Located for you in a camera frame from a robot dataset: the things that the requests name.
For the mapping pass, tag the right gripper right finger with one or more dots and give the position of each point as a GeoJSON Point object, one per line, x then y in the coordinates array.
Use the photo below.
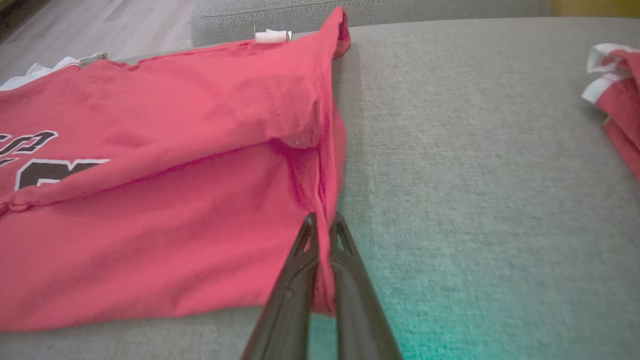
{"type": "Point", "coordinates": [357, 315]}

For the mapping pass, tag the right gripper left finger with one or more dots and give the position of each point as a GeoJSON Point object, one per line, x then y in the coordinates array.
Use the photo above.
{"type": "Point", "coordinates": [290, 310]}

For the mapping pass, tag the red jersey shirt black print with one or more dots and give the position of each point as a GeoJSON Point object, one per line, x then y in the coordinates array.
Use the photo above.
{"type": "Point", "coordinates": [175, 200]}

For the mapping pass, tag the red shorts white stripe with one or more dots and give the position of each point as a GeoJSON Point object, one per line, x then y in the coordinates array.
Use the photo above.
{"type": "Point", "coordinates": [622, 100]}

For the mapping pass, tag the grey sofa seat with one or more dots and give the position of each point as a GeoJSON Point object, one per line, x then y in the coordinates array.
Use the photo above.
{"type": "Point", "coordinates": [475, 175]}

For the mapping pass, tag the grey sofa cushion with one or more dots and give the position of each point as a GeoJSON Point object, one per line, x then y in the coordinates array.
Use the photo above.
{"type": "Point", "coordinates": [400, 12]}

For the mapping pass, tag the mustard yellow panel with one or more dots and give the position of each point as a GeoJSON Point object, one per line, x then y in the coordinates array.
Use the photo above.
{"type": "Point", "coordinates": [595, 7]}

